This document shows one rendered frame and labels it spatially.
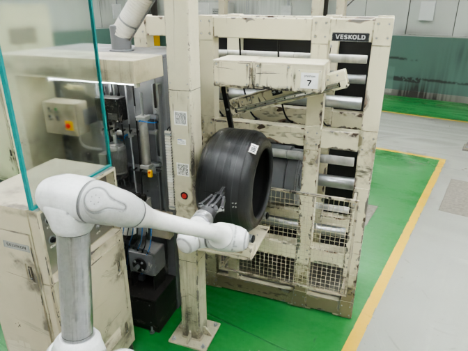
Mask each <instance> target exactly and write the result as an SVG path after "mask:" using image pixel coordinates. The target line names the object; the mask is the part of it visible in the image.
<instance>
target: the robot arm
mask: <svg viewBox="0 0 468 351"><path fill-rule="evenodd" d="M225 192H226V187H222V188H221V189H220V190H219V192H217V193H214V195H213V194H211V195H209V197H207V198H206V199H205V200H203V201H202V202H200V203H198V208H200V210H197V211H196V212H195V214H194V215H193V216H192V218H191V219H186V218H183V217H178V216H175V215H172V214H167V213H164V212H160V211H157V210H154V209H152V208H151V207H150V206H149V205H147V204H146V203H145V202H144V201H143V200H142V199H140V198H139V197H138V196H136V195H134V194H133V193H131V192H129V191H127V190H124V189H121V188H119V187H116V186H114V185H111V184H109V183H107V182H103V181H101V180H96V179H94V178H91V177H87V176H83V175H75V174H69V173H64V174H60V175H55V176H52V177H49V178H46V179H44V180H43V181H42V182H41V183H40V184H39V185H38V187H37V189H36V193H35V200H36V204H37V206H38V207H39V208H40V210H41V211H42V212H43V213H44V215H45V217H46V219H47V222H48V224H49V226H50V228H51V230H52V232H53V233H54V234H55V235H56V250H57V263H58V287H59V299H60V312H61V333H60V334H59V335H58V336H57V337H56V339H55V340H54V342H53V343H52V344H51V345H50V346H49V347H48V348H47V351H107V349H106V347H105V344H104V342H103V340H102V337H101V333H100V332H99V331H98V330H97V329H96V328H94V326H93V295H92V274H91V230H92V229H93V227H94V225H95V224H98V225H105V226H117V227H121V228H153V229H157V230H161V231H168V232H172V233H178V236H177V239H176V242H177V245H178V248H179V250H181V252H183V253H185V254H190V253H192V252H194V251H196V250H197V249H202V248H211V249H214V250H217V251H225V252H240V251H244V250H245V249H246V248H247V247H248V245H249V233H248V232H247V230H246V229H244V228H243V227H241V226H236V225H234V224H229V223H223V222H219V223H215V224H213V219H214V218H215V216H216V214H217V213H219V212H221V211H222V212H224V206H225V202H226V197H225ZM220 203H221V206H220V208H219V209H218V206H219V204H220Z"/></svg>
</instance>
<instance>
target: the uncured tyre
mask: <svg viewBox="0 0 468 351"><path fill-rule="evenodd" d="M251 143H254V144H256V145H257V146H259V147H258V150H257V152H256V154H253V153H250V152H248V151H249V148H250V146H251ZM272 174H273V152H272V145H271V143H270V141H269V139H268V138H267V137H266V136H265V135H264V134H263V133H262V132H259V131H257V130H245V129H238V128H231V127H227V128H223V129H220V130H218V131H217V132H216V133H215V134H213V135H212V136H211V137H210V138H209V139H208V141H207V143H206V145H205V147H204V149H203V152H202V153H201V158H200V160H199V163H198V169H197V174H196V204H197V208H198V203H200V202H202V201H203V200H205V199H206V198H207V197H209V195H211V194H213V195H215V193H217V192H219V190H220V189H221V188H222V187H226V192H225V197H226V202H225V206H224V212H222V211H221V212H219V213H217V214H216V216H215V218H214V219H213V224H215V223H219V222H223V223H229V224H234V225H236V226H241V227H243V228H244V229H246V230H247V232H249V231H251V230H253V229H254V228H255V227H257V226H258V225H259V223H260V222H261V220H262V218H263V216H264V214H265V211H266V208H267V203H268V201H269V197H270V190H271V186H272ZM205 191H207V192H205ZM210 192H214V193H210ZM231 201H234V202H237V209H235V208H231ZM198 210H200V208H198Z"/></svg>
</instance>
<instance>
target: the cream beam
mask: <svg viewBox="0 0 468 351"><path fill-rule="evenodd" d="M330 61H331V60H330V59H316V58H286V57H270V56H239V55H227V56H223V57H220V58H216V59H213V86H225V87H235V88H254V89H265V90H275V91H294V92H304V93H322V92H323V91H324V90H325V88H326V83H327V74H328V73H329V72H330ZM301 72H308V73H319V75H318V89H311V88H300V83H301Z"/></svg>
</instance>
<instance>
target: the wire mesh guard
mask: <svg viewBox="0 0 468 351"><path fill-rule="evenodd" d="M272 191H276V192H280V201H281V192H285V197H286V193H289V194H294V195H296V194H299V195H303V196H312V197H317V198H323V199H325V198H326V199H329V200H330V199H331V200H336V201H344V203H345V202H350V203H356V205H355V211H354V218H351V219H354V221H353V227H352V231H351V232H352V235H350V236H352V237H351V243H350V248H349V249H350V252H348V253H349V256H348V257H349V258H348V264H346V265H348V268H346V269H347V274H346V280H345V283H344V284H345V287H344V288H345V290H344V294H340V292H337V291H334V290H335V289H333V290H330V289H332V288H329V290H328V289H324V288H321V287H322V286H320V287H319V288H318V287H314V286H311V285H312V284H311V285H310V286H308V285H305V284H302V283H298V282H300V281H298V280H297V283H295V282H292V281H286V280H285V279H284V280H283V279H281V276H280V277H279V278H280V279H277V276H275V277H276V278H273V276H272V277H269V276H268V272H269V271H268V268H269V267H268V268H267V274H266V275H267V276H264V271H265V270H264V267H263V275H260V274H261V273H260V265H258V266H259V269H257V270H259V274H256V265H255V268H254V269H255V273H251V271H250V272H247V271H248V270H247V271H246V272H245V271H241V270H236V269H235V267H234V269H231V268H232V267H231V268H228V267H225V268H222V267H221V262H223V264H224V256H223V261H221V259H222V257H221V255H219V269H220V270H226V271H229V272H235V273H238V274H244V275H248V276H254V277H257V278H261V279H267V280H270V281H276V282H279V283H285V284H289V285H292V286H298V287H302V288H308V289H311V290H317V291H320V292H324V293H329V294H333V295H339V296H342V297H347V291H348V281H349V275H350V266H351V260H352V250H353V245H354V235H355V230H356V224H357V214H358V209H359V200H356V199H351V198H342V197H337V196H328V195H323V194H314V193H309V192H300V191H295V190H289V189H281V188H276V187H271V196H270V197H273V196H272ZM350 203H349V207H350ZM231 261H232V260H231ZM235 261H236V260H235ZM231 264H232V263H231ZM234 265H236V264H234ZM250 268H252V267H250ZM271 273H272V271H271ZM276 274H278V273H276Z"/></svg>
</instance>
